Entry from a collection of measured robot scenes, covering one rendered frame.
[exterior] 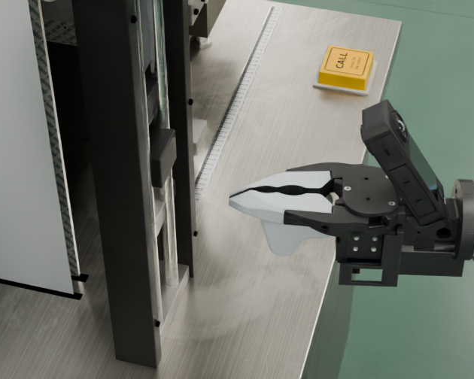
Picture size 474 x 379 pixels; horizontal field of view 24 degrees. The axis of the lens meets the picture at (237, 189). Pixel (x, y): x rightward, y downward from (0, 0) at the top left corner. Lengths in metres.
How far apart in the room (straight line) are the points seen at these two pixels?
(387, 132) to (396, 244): 0.11
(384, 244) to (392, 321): 1.54
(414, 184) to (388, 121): 0.06
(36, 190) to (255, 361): 0.31
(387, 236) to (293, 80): 0.72
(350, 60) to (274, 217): 0.72
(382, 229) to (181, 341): 0.41
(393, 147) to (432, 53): 2.34
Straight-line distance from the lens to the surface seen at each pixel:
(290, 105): 1.58
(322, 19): 1.76
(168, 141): 1.11
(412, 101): 3.06
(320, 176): 0.97
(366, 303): 2.51
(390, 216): 0.93
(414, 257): 0.98
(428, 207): 0.95
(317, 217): 0.92
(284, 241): 0.96
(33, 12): 1.10
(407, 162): 0.91
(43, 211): 1.25
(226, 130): 1.54
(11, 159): 1.21
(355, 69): 1.62
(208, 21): 1.58
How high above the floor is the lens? 1.90
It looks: 44 degrees down
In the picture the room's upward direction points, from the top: straight up
